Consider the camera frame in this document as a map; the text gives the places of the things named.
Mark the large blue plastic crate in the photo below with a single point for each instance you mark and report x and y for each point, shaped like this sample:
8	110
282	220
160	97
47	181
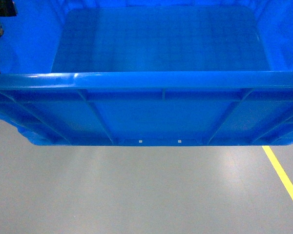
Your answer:
148	72

